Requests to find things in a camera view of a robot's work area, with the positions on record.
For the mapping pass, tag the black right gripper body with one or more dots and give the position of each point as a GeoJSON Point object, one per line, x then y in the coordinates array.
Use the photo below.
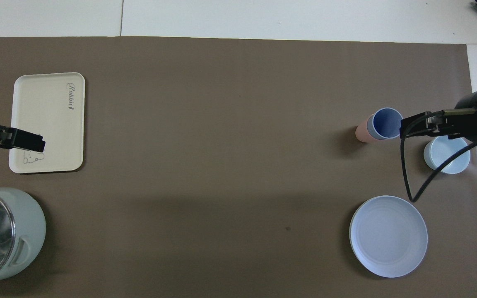
{"type": "Point", "coordinates": [468, 120]}

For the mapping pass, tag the pink ribbed cup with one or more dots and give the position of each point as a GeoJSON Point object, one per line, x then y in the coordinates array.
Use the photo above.
{"type": "Point", "coordinates": [362, 133]}

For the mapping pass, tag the brown table mat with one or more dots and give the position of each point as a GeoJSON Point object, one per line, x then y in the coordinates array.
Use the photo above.
{"type": "Point", "coordinates": [230, 145]}

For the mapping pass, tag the cream rabbit print tray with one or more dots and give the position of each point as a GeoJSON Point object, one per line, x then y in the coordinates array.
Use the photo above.
{"type": "Point", "coordinates": [48, 120]}

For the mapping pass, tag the periwinkle blue ribbed cup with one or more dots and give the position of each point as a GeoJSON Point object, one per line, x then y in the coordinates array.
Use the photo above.
{"type": "Point", "coordinates": [385, 122]}

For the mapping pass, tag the pale green electric pot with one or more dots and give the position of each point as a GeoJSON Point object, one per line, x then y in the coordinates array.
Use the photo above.
{"type": "Point", "coordinates": [31, 231]}

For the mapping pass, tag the lavender blue plate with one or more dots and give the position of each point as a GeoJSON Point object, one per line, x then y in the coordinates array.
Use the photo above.
{"type": "Point", "coordinates": [388, 236]}

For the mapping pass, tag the light blue bowl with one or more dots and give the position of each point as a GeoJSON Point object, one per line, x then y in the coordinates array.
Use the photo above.
{"type": "Point", "coordinates": [445, 159]}

